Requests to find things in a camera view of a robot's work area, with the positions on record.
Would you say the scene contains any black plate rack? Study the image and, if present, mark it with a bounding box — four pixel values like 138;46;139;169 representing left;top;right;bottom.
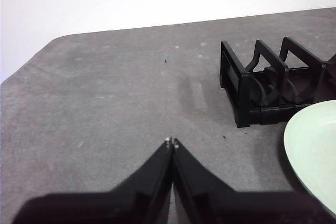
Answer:
219;37;336;129

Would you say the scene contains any pale green plate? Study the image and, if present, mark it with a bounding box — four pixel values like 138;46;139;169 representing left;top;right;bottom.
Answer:
284;100;336;216

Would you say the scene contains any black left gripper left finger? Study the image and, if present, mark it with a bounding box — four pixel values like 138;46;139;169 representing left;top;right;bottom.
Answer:
12;136;174;224

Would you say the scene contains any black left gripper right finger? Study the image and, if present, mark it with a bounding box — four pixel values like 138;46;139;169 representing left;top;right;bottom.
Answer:
172;137;336;224

